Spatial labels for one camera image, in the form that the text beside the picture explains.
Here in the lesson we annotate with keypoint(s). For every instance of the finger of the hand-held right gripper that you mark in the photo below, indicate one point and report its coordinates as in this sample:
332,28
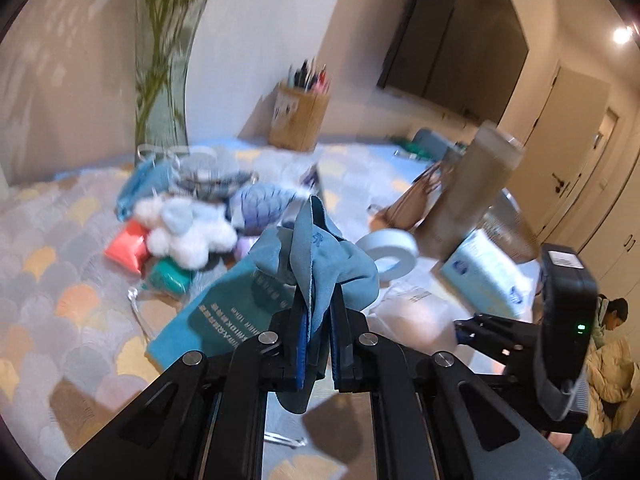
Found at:
500,332

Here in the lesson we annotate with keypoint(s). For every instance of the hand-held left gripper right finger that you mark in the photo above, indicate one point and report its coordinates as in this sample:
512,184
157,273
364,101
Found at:
341,360

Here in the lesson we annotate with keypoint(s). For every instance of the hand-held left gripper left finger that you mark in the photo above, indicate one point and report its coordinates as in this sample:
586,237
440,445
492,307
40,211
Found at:
300,360

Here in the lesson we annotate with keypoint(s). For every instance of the white plastic bag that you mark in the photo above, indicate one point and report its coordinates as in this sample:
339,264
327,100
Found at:
415,317

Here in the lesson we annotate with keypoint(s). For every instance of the teal packet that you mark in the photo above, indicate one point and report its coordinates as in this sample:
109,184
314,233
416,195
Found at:
215,315

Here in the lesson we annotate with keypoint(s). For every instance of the blue microfiber cloth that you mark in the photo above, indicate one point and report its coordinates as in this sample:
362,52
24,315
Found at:
320,255

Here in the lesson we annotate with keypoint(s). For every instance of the white tape roll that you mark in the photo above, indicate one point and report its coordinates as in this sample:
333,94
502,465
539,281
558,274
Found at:
395,247

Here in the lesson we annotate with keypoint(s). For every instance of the green soft pouch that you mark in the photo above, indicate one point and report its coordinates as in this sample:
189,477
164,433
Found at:
170,277

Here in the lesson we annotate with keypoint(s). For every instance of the plaid fabric bow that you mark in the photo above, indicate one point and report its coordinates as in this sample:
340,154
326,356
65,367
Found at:
215,182

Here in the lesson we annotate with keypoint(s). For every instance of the person's right forearm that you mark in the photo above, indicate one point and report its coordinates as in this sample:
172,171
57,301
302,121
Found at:
595,455

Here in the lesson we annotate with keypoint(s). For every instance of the coral soft pouch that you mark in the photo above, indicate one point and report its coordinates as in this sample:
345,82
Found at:
127,250

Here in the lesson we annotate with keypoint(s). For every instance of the blue white tissue pack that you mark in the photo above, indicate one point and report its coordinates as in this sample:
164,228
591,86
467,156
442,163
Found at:
485,272

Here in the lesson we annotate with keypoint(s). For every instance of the beige tumbler bottle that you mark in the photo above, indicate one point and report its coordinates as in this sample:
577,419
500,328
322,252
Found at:
465,195

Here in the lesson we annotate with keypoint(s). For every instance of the purple blue knitted plush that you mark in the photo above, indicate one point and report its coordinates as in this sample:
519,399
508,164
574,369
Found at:
262,207

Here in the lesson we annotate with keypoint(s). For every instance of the brown leather bag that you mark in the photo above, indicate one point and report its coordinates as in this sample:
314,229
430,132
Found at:
407,205

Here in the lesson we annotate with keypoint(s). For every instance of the white fluffy plush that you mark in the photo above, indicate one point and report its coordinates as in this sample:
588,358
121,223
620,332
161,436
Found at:
192,235

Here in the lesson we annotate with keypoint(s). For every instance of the beige door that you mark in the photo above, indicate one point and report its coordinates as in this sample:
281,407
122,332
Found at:
560,135

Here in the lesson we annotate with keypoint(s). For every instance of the green packet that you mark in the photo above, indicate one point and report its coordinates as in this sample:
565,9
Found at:
412,151

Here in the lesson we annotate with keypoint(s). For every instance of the grey-blue box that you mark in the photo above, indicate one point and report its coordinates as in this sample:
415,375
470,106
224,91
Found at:
430,141

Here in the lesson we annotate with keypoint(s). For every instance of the light blue cloth bag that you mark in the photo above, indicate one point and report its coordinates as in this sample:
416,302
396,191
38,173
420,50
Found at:
142,187

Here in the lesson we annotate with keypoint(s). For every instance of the wooden pen holder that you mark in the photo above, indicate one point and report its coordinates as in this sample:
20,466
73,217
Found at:
299,120

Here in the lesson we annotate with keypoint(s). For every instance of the scale pattern tablecloth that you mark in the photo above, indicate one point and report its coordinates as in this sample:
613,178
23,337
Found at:
60,285

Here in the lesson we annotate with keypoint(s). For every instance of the ceiling spot light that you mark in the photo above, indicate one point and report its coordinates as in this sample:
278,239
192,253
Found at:
623,35

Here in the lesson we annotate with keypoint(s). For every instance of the bundle of pens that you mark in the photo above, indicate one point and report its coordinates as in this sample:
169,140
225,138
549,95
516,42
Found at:
310,77

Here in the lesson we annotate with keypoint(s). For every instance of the tall glass vase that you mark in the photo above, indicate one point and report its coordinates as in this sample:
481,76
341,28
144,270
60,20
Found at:
162,85

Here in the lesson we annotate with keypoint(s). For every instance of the green plant stems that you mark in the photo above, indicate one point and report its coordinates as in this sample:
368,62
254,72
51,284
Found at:
165,5

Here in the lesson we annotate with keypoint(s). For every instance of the black wall television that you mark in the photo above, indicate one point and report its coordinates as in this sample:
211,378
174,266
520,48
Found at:
450,45

